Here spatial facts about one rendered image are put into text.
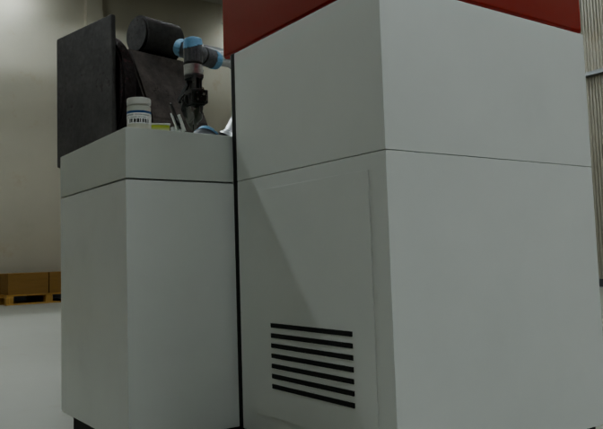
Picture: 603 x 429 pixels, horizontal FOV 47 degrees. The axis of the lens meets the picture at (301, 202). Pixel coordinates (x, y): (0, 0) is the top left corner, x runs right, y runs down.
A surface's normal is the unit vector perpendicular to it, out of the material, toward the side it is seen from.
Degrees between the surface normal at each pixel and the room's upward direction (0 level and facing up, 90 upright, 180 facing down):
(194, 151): 90
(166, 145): 90
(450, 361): 90
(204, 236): 90
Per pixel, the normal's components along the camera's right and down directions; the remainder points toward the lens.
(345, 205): -0.82, -0.02
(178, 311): 0.58, -0.08
